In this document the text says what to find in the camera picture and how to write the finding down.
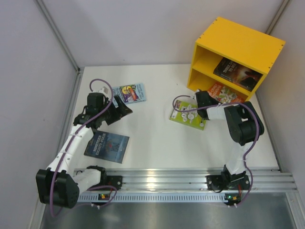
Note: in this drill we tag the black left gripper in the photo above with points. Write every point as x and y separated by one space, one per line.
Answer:
114 110

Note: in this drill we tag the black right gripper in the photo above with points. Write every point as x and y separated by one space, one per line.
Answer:
202 114

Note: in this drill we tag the orange treehouse book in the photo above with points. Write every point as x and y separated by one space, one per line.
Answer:
223 94

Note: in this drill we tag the green comic book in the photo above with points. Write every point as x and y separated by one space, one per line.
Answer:
187 117

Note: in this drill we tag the light blue treehouse book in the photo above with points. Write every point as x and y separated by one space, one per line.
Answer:
132 93

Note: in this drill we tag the Nineteen Eighty-Four blue book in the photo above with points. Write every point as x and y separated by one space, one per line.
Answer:
107 146

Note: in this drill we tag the Three Days To See book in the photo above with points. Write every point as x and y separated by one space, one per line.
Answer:
237 74

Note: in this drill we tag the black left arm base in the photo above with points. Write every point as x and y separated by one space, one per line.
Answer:
107 181

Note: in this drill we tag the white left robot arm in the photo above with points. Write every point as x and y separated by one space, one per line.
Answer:
57 185

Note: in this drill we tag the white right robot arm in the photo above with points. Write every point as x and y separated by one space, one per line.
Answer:
244 126

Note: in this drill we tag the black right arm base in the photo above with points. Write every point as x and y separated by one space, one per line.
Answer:
224 183

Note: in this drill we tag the yellow wooden shelf box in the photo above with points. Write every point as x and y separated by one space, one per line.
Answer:
247 47

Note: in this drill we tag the aluminium mounting rail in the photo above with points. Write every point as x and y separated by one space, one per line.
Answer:
184 185

